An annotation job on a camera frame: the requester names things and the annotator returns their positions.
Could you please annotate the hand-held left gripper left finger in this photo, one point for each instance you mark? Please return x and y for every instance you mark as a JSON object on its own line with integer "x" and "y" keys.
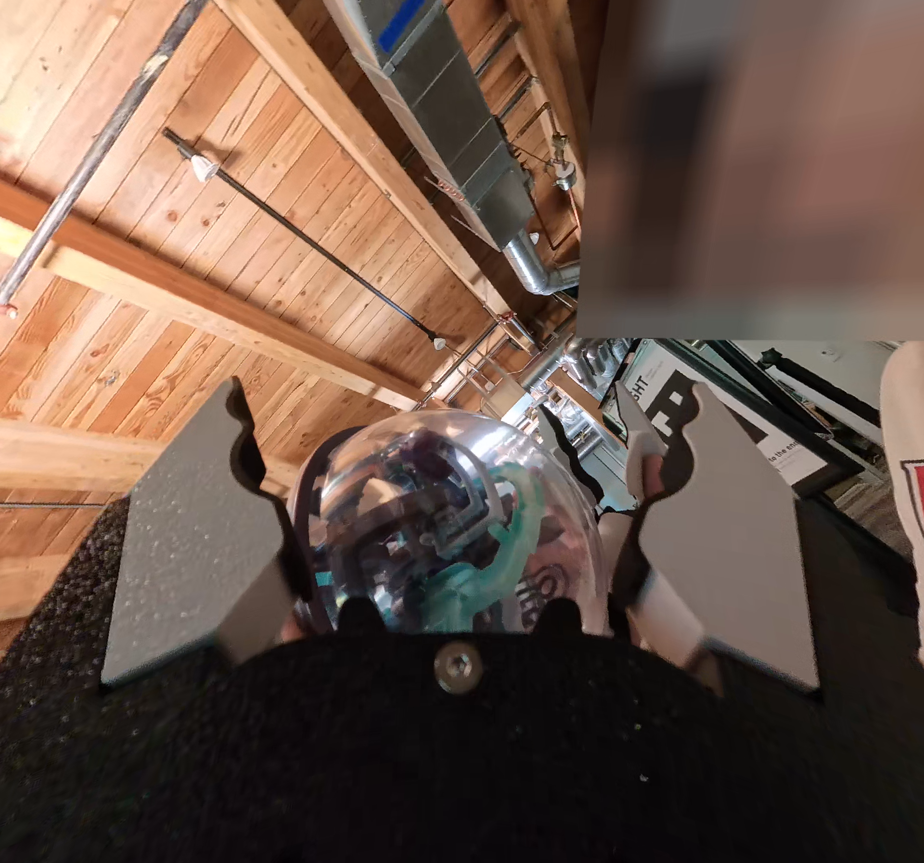
{"x": 188, "y": 552}

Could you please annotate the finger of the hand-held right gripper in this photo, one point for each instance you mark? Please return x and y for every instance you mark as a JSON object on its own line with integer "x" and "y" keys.
{"x": 574, "y": 455}
{"x": 639, "y": 437}

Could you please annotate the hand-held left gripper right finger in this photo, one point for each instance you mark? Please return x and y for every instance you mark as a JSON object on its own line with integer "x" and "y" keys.
{"x": 743, "y": 552}

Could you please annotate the clear maze ball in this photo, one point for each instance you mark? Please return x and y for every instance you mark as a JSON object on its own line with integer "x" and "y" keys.
{"x": 433, "y": 516}

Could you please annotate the round metal duct elbow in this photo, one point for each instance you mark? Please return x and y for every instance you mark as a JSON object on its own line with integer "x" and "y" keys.
{"x": 534, "y": 267}

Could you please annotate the person's right hand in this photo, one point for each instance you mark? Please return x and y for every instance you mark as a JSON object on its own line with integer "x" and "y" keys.
{"x": 653, "y": 479}

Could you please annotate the black tripod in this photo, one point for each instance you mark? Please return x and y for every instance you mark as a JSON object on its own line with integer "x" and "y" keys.
{"x": 823, "y": 383}

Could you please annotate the white printed shirt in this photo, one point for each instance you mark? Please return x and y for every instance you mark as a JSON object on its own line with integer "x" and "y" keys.
{"x": 902, "y": 408}

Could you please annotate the metal ceiling pipe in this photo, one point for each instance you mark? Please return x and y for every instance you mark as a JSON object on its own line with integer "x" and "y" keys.
{"x": 112, "y": 134}

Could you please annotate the black track light rail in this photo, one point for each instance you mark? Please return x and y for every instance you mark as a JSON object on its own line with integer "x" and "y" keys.
{"x": 204, "y": 170}

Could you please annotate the rectangular metal air duct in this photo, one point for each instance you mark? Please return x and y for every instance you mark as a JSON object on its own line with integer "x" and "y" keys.
{"x": 433, "y": 83}

